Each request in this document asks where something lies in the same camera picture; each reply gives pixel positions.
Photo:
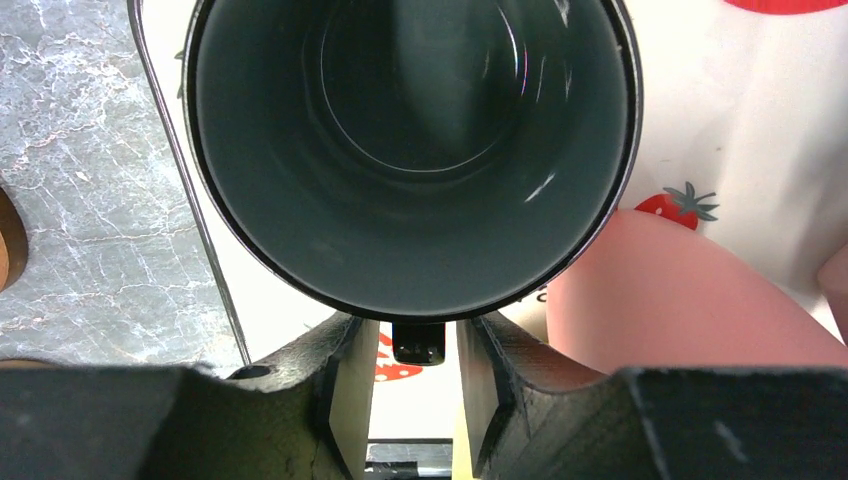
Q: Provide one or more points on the peach pink mug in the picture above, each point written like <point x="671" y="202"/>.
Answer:
<point x="649" y="292"/>

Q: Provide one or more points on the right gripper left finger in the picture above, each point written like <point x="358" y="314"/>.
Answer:
<point x="302" y="412"/>

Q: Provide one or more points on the white serving tray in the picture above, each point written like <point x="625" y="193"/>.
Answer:
<point x="749" y="110"/>

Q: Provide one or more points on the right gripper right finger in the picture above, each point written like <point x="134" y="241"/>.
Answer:
<point x="533" y="413"/>

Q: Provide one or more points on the wooden coaster four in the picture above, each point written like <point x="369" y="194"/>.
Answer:
<point x="14" y="243"/>

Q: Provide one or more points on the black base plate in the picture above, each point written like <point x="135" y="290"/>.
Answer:
<point x="414" y="459"/>

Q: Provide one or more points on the grey green mug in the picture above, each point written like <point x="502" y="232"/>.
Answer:
<point x="414" y="162"/>

